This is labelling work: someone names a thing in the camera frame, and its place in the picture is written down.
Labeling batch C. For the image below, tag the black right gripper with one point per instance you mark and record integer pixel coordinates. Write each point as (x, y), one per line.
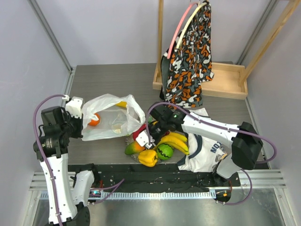
(154, 128)

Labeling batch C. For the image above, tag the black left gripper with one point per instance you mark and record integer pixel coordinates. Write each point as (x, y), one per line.
(78, 133)

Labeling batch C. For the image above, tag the red fake dragon fruit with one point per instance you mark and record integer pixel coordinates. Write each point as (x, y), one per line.
(138, 132)

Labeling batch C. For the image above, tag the yellow fake banana bunch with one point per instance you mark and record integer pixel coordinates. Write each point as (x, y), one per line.
(175, 140)

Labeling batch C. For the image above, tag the green fake watermelon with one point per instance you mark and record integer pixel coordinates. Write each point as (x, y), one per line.
(165, 151)

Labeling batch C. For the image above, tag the green orange fake mango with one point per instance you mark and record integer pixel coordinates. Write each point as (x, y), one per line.
(133, 148)

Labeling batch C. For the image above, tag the yellow fake bell pepper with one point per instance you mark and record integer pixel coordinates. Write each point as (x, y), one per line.
(148, 158)

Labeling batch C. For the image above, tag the white plastic bag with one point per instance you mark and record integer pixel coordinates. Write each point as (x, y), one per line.
(115, 121)

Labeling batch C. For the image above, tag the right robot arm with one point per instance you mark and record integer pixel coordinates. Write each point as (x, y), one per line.
(241, 142)

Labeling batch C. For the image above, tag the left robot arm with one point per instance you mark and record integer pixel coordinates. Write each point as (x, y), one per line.
(67, 202)

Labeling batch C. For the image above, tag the fake orange fruit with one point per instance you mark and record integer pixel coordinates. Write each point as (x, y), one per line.
(94, 122)

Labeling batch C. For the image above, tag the single yellow fake banana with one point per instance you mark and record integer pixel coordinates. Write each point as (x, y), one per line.
(122, 104)

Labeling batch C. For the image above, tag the round glass plate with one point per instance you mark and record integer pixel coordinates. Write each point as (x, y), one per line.
(135, 156)

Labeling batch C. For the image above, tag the white navy-trimmed tank top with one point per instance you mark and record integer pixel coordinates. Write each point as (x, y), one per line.
(204, 154)

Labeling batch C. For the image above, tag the zebra striped garment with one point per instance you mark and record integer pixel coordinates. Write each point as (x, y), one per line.
(164, 68)

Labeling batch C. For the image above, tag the camouflage patterned garment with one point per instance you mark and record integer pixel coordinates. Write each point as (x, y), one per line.
(190, 58)

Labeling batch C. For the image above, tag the wooden clothes rack base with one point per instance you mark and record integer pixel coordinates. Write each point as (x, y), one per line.
(230, 81)

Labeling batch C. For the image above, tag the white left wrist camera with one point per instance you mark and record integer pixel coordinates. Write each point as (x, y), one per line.
(73, 106)

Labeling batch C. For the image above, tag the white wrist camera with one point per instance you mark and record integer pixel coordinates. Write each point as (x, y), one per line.
(73, 106)
(145, 141)

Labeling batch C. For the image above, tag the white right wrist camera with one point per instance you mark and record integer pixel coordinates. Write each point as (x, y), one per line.
(145, 141)

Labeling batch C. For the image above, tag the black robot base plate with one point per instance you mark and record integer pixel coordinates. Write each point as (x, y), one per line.
(159, 179)

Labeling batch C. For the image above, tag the white slotted cable duct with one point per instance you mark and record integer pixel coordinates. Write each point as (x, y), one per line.
(154, 196)

